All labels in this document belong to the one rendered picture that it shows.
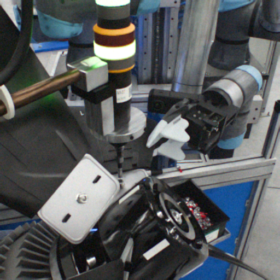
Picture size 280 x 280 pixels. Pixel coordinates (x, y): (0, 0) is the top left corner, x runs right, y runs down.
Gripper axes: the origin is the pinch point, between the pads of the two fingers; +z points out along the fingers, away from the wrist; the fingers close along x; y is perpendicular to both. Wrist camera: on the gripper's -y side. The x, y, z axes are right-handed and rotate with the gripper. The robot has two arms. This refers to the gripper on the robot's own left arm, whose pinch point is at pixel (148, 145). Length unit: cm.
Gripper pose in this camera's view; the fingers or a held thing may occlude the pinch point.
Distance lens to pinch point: 58.8
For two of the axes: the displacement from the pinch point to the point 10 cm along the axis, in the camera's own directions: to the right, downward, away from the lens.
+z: -6.4, 4.6, -6.1
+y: 7.7, 4.6, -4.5
